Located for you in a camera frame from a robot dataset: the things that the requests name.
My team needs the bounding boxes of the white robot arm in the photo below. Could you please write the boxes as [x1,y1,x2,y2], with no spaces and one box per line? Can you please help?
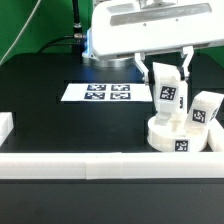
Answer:
[87,0,224,79]

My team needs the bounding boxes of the white left fence wall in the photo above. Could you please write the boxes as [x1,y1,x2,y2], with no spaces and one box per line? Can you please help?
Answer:
[0,112,14,147]

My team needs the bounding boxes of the white fence wall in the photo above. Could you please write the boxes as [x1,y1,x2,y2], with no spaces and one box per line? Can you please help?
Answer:
[0,112,14,147]
[208,118,224,152]
[0,152,224,180]

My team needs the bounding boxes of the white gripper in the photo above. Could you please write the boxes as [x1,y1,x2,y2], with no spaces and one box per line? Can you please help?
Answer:
[91,0,224,84]

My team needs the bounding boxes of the white round stool seat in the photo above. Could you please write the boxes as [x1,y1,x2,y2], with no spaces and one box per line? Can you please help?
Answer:
[147,114,208,152]

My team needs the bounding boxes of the black cable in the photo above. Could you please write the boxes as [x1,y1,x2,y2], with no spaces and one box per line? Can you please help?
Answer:
[38,0,88,54]

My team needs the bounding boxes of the grey thin cable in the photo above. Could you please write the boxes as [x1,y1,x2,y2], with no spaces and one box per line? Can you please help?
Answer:
[0,0,43,66]

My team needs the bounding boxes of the white marker sheet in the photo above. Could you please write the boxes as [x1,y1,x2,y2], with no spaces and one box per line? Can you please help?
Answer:
[61,83,152,102]

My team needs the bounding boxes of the white front fence wall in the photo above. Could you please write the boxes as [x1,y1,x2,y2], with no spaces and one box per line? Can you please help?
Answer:
[0,152,224,180]

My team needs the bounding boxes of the white right fence wall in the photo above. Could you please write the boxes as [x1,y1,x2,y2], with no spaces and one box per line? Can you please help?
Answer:
[208,118,224,152]

